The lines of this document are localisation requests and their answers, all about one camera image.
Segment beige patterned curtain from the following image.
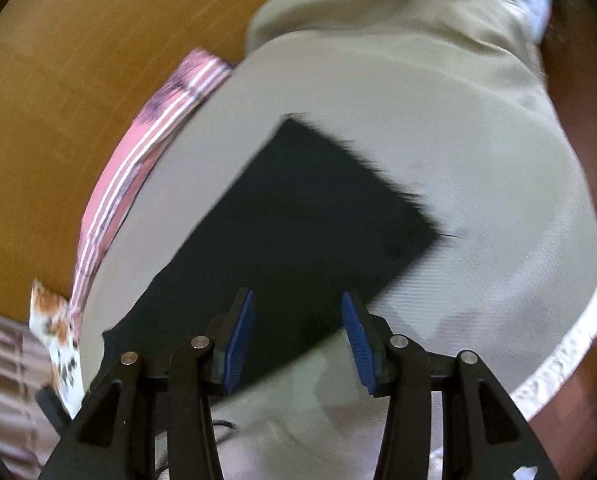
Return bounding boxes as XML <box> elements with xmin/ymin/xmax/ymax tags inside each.
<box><xmin>0</xmin><ymin>315</ymin><xmax>59</xmax><ymax>479</ymax></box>

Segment floral white orange pillow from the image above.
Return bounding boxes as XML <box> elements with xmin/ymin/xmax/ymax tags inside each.
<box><xmin>28</xmin><ymin>280</ymin><xmax>85</xmax><ymax>418</ymax></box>

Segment beige folded blanket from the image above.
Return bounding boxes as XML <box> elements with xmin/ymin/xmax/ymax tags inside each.
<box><xmin>246</xmin><ymin>0</ymin><xmax>551</xmax><ymax>76</ymax></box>

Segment black denim pants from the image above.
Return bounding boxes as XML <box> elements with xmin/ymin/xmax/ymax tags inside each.
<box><xmin>101</xmin><ymin>116</ymin><xmax>442</xmax><ymax>386</ymax></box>

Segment woven bamboo headboard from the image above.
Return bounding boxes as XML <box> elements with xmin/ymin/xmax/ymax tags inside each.
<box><xmin>0</xmin><ymin>0</ymin><xmax>266</xmax><ymax>321</ymax></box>

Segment pink striped long pillow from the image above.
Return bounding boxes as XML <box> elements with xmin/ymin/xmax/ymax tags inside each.
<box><xmin>67</xmin><ymin>49</ymin><xmax>232</xmax><ymax>334</ymax></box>

